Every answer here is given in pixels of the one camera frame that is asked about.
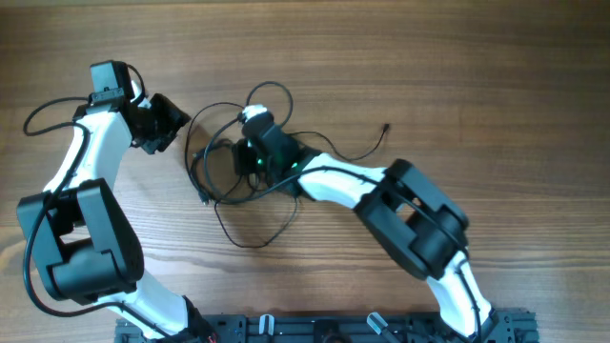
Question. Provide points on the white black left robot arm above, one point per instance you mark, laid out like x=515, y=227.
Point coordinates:
x=82, y=254

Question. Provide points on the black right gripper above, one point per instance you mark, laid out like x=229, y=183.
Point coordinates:
x=243, y=159

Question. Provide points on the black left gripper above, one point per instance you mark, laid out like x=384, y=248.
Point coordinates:
x=162, y=122

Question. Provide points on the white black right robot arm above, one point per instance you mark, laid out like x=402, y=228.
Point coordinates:
x=415, y=222

